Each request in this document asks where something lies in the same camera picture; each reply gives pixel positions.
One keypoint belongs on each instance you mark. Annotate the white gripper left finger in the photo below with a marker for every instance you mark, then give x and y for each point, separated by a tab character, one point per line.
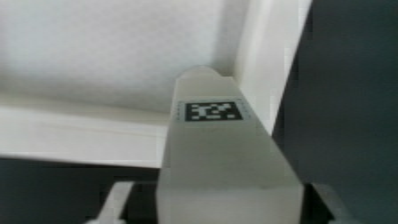
115	205

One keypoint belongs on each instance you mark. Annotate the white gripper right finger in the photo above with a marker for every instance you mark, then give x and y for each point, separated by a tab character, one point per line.
337	207

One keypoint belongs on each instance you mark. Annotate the white leg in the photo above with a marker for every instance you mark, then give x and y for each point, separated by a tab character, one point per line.
228	183

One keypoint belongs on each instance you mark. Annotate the white desk top tray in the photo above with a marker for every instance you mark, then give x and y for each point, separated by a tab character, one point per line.
93	55

